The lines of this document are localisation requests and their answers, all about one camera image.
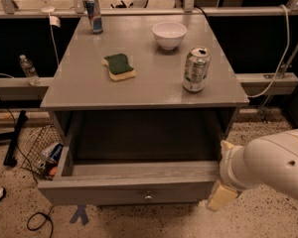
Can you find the blue red energy can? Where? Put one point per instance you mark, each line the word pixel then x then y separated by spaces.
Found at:
pixel 94 15

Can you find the black metal stand leg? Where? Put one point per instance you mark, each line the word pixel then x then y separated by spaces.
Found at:
pixel 10 160

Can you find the white bowl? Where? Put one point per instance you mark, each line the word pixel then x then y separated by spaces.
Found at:
pixel 169 35

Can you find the grey top drawer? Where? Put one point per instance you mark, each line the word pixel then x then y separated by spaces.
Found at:
pixel 111 167

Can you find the wire basket with items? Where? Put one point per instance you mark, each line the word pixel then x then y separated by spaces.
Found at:
pixel 44 155

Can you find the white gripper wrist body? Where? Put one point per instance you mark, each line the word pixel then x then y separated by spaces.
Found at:
pixel 226 170

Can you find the blue tape cross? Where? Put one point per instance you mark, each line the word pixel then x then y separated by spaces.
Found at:
pixel 80 213

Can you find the clear plastic water bottle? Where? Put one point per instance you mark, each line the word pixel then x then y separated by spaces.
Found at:
pixel 29 70

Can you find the grey drawer cabinet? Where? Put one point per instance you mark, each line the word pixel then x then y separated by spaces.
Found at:
pixel 82 96

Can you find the green silver soda can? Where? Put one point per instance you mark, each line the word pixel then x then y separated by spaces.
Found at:
pixel 196 69

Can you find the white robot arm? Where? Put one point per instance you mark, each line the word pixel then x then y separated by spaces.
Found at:
pixel 271 160

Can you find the white lamp with cord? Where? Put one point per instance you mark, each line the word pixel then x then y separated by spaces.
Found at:
pixel 54 22

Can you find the green yellow sponge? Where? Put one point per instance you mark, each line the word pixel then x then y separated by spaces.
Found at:
pixel 119 67

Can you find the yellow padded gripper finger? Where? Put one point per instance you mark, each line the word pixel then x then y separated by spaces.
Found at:
pixel 220 196

